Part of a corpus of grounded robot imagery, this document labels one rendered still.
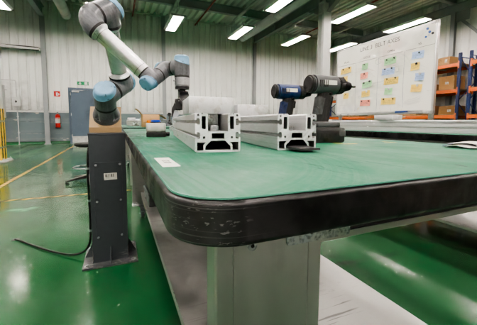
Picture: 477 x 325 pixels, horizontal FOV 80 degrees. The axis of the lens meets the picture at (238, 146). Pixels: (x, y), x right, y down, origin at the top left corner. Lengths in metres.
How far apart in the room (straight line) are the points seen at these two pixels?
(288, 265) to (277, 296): 0.04
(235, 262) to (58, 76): 12.31
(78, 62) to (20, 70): 1.87
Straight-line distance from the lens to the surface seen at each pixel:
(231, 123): 0.65
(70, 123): 12.37
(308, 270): 0.44
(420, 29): 4.01
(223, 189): 0.28
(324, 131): 0.94
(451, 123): 2.23
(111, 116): 1.82
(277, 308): 0.44
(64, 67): 12.58
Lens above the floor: 0.85
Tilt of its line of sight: 5 degrees down
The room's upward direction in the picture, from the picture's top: straight up
